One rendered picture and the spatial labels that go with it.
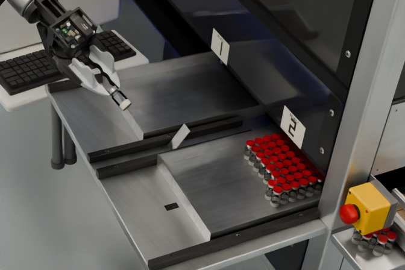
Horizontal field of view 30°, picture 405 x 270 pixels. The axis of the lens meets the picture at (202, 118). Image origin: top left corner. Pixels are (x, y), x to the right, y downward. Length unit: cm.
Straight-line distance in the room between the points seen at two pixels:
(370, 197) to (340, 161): 10
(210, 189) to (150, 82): 42
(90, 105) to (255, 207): 51
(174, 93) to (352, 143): 61
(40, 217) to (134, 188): 120
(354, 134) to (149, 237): 47
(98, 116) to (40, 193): 111
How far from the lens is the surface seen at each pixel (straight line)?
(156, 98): 193
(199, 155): 177
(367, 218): 152
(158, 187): 168
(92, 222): 282
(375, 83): 141
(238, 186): 170
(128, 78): 199
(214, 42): 192
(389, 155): 159
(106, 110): 188
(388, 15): 135
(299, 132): 165
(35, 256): 272
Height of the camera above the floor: 203
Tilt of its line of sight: 38 degrees down
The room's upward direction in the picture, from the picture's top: 7 degrees clockwise
